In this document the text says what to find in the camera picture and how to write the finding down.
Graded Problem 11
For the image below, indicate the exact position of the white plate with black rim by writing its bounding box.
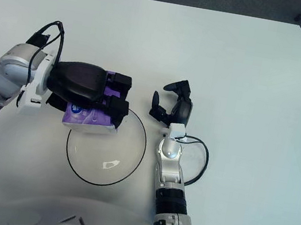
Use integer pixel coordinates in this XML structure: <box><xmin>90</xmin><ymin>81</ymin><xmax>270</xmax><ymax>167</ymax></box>
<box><xmin>60</xmin><ymin>98</ymin><xmax>152</xmax><ymax>193</ymax></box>

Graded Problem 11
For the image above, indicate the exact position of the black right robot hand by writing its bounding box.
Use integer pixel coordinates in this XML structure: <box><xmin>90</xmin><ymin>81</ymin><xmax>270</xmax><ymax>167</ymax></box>
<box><xmin>147</xmin><ymin>74</ymin><xmax>198</xmax><ymax>129</ymax></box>

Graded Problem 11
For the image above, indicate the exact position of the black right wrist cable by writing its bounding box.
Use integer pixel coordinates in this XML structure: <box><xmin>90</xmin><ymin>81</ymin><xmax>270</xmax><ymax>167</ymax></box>
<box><xmin>175</xmin><ymin>135</ymin><xmax>213</xmax><ymax>189</ymax></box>

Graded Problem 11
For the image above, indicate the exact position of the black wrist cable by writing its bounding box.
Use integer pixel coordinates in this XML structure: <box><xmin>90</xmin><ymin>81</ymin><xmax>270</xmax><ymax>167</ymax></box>
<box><xmin>175</xmin><ymin>135</ymin><xmax>213</xmax><ymax>189</ymax></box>
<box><xmin>20</xmin><ymin>16</ymin><xmax>68</xmax><ymax>91</ymax></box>

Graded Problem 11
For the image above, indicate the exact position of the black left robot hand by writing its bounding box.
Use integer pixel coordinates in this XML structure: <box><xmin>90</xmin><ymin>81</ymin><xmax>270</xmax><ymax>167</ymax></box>
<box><xmin>40</xmin><ymin>56</ymin><xmax>137</xmax><ymax>131</ymax></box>

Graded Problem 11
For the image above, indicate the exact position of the purple tissue paper pack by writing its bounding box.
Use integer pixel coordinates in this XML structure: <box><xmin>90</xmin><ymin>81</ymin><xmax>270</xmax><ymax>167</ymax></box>
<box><xmin>60</xmin><ymin>64</ymin><xmax>129</xmax><ymax>139</ymax></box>

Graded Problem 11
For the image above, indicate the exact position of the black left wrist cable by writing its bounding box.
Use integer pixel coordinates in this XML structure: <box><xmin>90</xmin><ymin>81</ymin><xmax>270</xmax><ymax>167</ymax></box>
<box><xmin>20</xmin><ymin>16</ymin><xmax>68</xmax><ymax>91</ymax></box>

